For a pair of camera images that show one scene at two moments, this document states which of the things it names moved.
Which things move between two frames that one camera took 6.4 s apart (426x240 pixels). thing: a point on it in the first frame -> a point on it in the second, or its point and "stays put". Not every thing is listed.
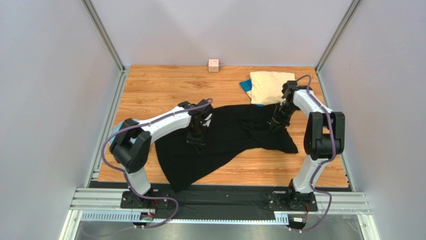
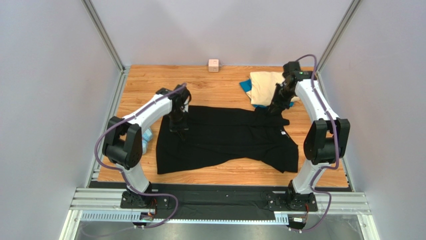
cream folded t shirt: x=266 y=86 stays put
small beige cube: x=213 y=65 stays put
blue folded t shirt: x=247 y=85 stays put
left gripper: x=197 y=142 -> x=180 y=129
